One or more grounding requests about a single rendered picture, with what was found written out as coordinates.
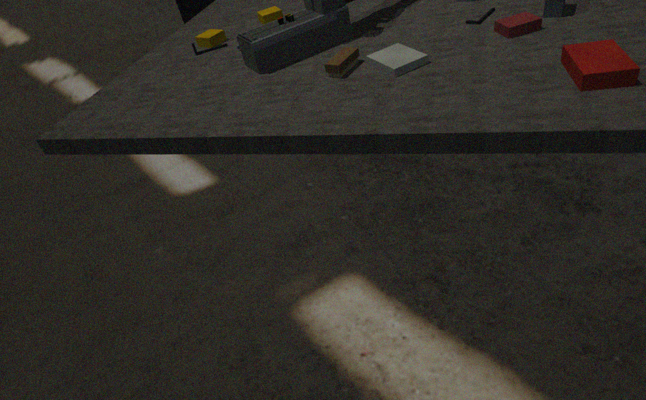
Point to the yellow block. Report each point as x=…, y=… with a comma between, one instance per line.
x=269, y=15
x=211, y=38

